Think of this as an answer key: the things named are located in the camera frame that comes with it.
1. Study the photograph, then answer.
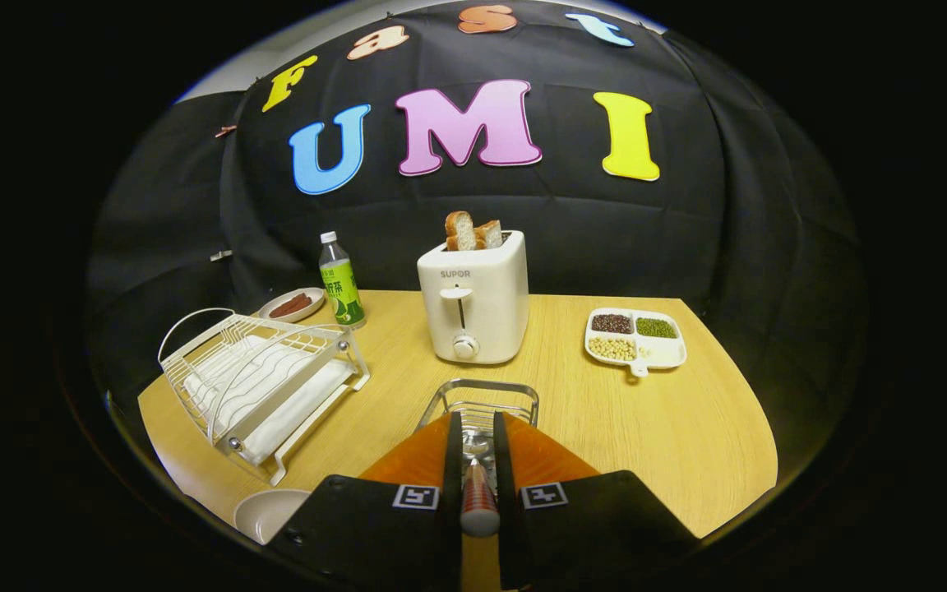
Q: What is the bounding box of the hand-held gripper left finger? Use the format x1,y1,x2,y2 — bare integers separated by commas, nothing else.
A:
266,411,464,592

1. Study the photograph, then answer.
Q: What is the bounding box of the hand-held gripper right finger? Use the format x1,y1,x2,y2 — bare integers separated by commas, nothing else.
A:
493,411,700,591

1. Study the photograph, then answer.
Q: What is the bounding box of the spoon with red checkered handle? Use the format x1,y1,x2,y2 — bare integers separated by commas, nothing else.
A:
459,432,501,538

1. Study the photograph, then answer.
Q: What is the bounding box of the metal wire basket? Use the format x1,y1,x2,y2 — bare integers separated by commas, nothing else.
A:
414,378,540,478

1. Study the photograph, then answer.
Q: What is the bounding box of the white round plate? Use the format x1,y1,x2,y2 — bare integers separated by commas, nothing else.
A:
233,489,312,545

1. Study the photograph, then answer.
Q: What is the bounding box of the white wire dish rack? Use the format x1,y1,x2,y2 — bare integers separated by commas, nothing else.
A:
158,308,372,486

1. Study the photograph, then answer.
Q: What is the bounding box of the white divided dish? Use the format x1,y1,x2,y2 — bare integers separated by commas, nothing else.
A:
584,308,688,378

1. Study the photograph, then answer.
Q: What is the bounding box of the small beige plate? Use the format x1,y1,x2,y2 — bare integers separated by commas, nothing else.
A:
258,287,326,324

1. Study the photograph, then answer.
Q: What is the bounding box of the pile of yellow soybeans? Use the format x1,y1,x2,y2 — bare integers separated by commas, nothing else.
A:
588,337,637,362

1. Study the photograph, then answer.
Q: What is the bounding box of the white toaster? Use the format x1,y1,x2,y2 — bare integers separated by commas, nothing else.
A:
417,230,530,365

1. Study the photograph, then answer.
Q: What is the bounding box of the green label drink bottle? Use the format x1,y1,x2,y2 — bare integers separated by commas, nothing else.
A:
319,231,367,330

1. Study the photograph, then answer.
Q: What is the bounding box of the black backdrop cloth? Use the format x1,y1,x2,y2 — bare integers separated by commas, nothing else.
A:
87,0,865,494

